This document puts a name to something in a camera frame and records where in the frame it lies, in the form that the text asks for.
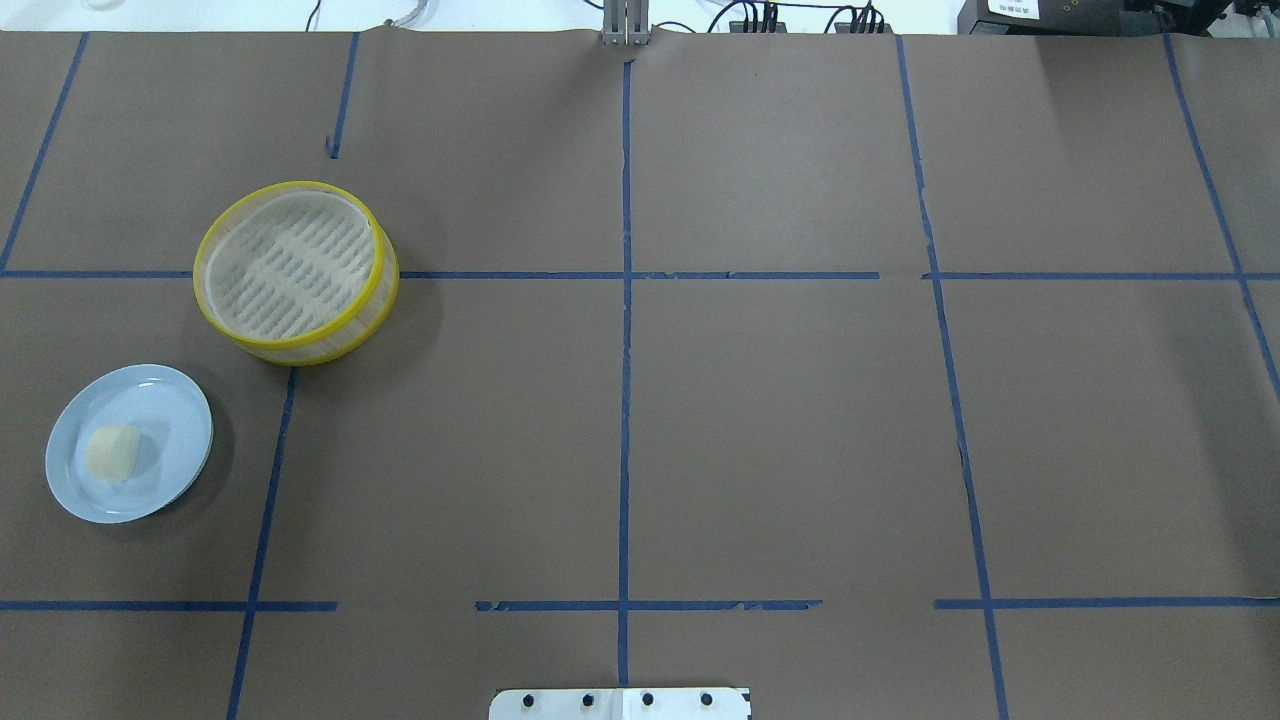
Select pale white bun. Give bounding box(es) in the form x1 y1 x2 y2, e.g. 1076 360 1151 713
84 424 142 484

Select yellow rimmed steamer basket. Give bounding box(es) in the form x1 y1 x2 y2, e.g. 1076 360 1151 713
193 181 401 366

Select brown paper table cover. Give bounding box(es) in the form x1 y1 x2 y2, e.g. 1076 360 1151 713
3 28 1277 719

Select black device with label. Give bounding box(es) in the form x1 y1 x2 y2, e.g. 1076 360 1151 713
955 1 1277 38

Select light blue plate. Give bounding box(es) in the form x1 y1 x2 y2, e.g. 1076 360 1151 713
45 364 212 524

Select silver aluminium post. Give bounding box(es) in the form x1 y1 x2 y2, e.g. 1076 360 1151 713
598 0 652 46

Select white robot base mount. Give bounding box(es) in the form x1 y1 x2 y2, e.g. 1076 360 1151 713
488 687 753 719

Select black cables at table edge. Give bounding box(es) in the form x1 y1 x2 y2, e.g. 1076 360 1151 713
655 0 891 36

